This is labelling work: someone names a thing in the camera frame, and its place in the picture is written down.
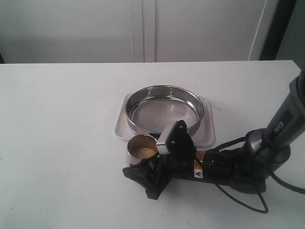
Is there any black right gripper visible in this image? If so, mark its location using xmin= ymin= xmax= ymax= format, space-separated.
xmin=122 ymin=120 xmax=237 ymax=199

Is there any pile of beige rice grains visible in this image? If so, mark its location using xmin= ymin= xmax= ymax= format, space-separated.
xmin=131 ymin=147 xmax=157 ymax=159

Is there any stainless steel cup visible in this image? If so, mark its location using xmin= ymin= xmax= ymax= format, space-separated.
xmin=126 ymin=135 xmax=158 ymax=167

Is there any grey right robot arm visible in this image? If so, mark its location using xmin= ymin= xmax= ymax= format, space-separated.
xmin=122 ymin=73 xmax=305 ymax=199

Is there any round steel mesh sieve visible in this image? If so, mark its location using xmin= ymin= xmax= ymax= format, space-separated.
xmin=125 ymin=85 xmax=204 ymax=137

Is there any white rectangular plastic tray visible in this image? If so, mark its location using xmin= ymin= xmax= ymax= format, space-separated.
xmin=113 ymin=94 xmax=215 ymax=148

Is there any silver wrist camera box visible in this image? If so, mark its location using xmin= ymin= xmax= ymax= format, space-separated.
xmin=156 ymin=121 xmax=178 ymax=155

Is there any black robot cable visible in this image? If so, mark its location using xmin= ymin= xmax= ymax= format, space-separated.
xmin=214 ymin=137 xmax=305 ymax=214

